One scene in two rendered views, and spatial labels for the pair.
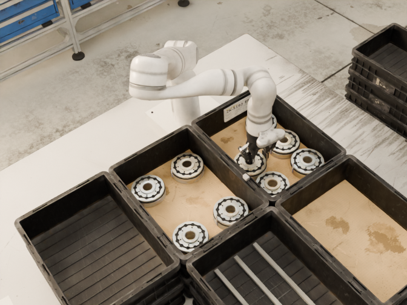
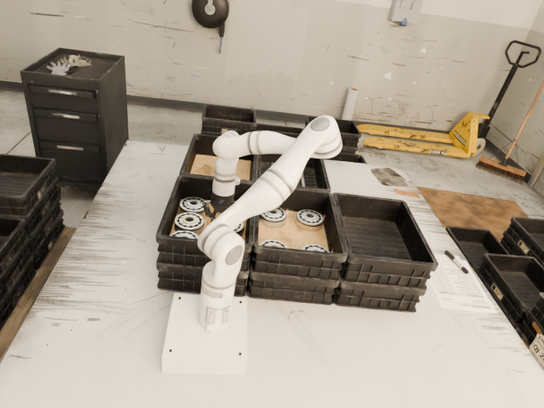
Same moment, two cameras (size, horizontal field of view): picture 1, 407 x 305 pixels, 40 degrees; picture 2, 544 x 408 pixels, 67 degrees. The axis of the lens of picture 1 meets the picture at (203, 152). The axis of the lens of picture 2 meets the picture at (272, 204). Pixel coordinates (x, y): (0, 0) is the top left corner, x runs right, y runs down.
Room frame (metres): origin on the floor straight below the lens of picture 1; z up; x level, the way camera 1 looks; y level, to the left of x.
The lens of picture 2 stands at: (2.10, 0.53, 1.72)
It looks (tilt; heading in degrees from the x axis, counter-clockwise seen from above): 32 degrees down; 207
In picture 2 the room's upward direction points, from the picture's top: 9 degrees clockwise
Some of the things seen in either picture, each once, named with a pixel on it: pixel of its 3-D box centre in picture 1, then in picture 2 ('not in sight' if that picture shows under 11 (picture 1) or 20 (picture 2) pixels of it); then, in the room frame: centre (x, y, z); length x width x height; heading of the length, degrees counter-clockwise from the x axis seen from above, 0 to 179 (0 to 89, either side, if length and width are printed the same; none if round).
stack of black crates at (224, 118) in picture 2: not in sight; (227, 140); (-0.33, -1.21, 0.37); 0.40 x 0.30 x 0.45; 126
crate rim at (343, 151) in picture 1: (266, 139); (211, 209); (1.15, -0.19, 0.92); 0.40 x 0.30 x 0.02; 33
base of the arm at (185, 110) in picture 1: (185, 100); (216, 299); (1.41, 0.05, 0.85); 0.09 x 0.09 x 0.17; 47
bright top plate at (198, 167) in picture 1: (187, 165); (274, 249); (1.12, 0.05, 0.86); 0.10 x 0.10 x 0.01
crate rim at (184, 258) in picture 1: (186, 187); (296, 218); (0.99, 0.06, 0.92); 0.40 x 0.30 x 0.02; 33
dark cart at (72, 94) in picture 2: not in sight; (84, 127); (0.41, -1.91, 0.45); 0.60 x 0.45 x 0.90; 36
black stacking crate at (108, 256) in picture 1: (98, 253); (376, 239); (0.82, 0.31, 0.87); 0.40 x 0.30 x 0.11; 33
